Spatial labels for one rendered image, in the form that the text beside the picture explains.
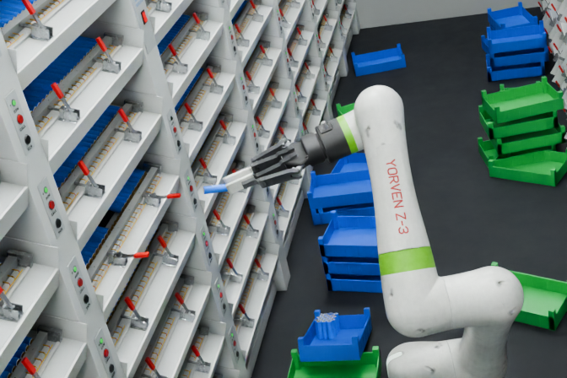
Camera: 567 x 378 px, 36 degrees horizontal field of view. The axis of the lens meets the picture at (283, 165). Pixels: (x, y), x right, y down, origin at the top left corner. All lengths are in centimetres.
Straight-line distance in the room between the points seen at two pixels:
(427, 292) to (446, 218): 193
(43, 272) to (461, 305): 84
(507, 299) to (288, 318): 160
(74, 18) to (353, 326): 169
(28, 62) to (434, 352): 117
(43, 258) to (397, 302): 72
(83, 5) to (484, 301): 109
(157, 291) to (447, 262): 149
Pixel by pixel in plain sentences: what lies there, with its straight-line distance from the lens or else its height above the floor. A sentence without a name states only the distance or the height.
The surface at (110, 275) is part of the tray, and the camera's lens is 208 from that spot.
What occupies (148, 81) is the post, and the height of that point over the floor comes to 121.
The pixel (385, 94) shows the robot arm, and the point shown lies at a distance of 189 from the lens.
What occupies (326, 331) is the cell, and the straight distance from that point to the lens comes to 314.
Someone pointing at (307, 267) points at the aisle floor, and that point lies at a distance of 360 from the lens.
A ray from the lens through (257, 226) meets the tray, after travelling 322.
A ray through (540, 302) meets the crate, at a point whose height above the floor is 0.
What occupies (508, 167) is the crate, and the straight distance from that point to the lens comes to 407.
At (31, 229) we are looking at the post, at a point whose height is 121.
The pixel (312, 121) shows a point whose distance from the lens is 436.
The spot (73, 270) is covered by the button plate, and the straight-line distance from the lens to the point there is 186.
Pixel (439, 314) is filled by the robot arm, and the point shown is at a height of 86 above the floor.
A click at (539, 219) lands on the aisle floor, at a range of 370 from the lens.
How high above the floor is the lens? 200
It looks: 27 degrees down
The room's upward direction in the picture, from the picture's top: 12 degrees counter-clockwise
